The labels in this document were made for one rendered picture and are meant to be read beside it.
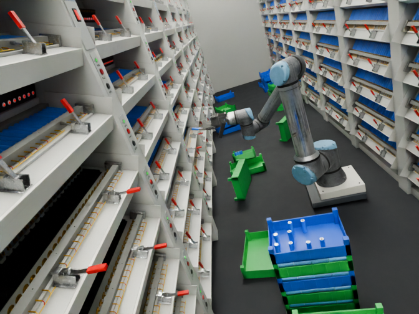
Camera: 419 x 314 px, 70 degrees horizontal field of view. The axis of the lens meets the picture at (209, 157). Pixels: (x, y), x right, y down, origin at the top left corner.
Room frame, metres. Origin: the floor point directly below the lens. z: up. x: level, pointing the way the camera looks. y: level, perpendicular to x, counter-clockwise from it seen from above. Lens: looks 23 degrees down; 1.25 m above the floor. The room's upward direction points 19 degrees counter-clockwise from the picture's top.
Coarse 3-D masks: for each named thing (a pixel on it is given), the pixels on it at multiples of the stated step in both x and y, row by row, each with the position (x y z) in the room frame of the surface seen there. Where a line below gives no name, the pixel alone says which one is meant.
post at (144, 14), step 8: (152, 0) 2.28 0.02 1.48; (136, 8) 2.29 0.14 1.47; (144, 8) 2.28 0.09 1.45; (152, 8) 2.27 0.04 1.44; (144, 16) 2.28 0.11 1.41; (152, 16) 2.27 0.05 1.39; (160, 40) 2.28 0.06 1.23; (152, 48) 2.29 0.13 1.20; (168, 48) 2.27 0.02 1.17; (168, 72) 2.28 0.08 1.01; (176, 72) 2.27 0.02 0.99; (184, 96) 2.27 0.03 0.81; (192, 120) 2.27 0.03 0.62; (200, 144) 2.27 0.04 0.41; (208, 160) 2.30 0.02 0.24; (216, 184) 2.28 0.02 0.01
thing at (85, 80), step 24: (0, 0) 0.91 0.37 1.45; (24, 0) 0.90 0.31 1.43; (48, 0) 0.89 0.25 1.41; (0, 24) 0.91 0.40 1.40; (72, 24) 0.89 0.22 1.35; (72, 72) 0.89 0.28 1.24; (96, 72) 0.90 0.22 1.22; (120, 144) 0.89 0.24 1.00; (144, 192) 0.89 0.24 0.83; (168, 216) 0.96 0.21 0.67; (168, 240) 0.89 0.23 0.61
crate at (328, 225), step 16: (336, 208) 1.02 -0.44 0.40; (272, 224) 1.10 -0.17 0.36; (320, 224) 1.04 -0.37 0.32; (336, 224) 1.01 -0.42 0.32; (272, 240) 1.04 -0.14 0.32; (288, 240) 1.01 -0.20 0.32; (304, 240) 0.98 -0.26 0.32; (336, 240) 0.92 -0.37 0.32; (272, 256) 0.91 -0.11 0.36; (288, 256) 0.90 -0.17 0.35; (304, 256) 0.88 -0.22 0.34; (320, 256) 0.86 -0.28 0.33; (336, 256) 0.85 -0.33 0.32
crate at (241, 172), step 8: (240, 160) 2.18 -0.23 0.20; (240, 168) 2.04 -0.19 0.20; (248, 168) 2.18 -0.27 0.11; (232, 176) 1.96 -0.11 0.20; (240, 176) 1.97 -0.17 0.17; (248, 176) 2.13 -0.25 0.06; (240, 184) 1.92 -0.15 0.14; (248, 184) 2.08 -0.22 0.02; (240, 192) 1.92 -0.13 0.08; (240, 200) 1.93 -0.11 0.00
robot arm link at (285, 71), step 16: (288, 64) 1.55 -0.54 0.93; (272, 80) 1.59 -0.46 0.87; (288, 80) 1.54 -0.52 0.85; (288, 96) 1.55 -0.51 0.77; (288, 112) 1.56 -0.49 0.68; (304, 112) 1.55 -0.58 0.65; (304, 128) 1.53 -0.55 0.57; (304, 144) 1.53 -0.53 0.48; (304, 160) 1.51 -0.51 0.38; (320, 160) 1.53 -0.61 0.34; (304, 176) 1.51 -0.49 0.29; (320, 176) 1.52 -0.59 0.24
